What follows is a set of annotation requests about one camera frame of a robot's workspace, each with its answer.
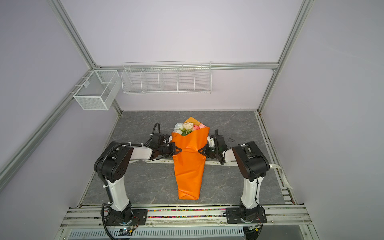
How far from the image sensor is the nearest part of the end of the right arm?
78 centimetres

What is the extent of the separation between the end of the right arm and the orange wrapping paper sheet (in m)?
0.04

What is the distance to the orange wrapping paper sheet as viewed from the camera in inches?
31.9
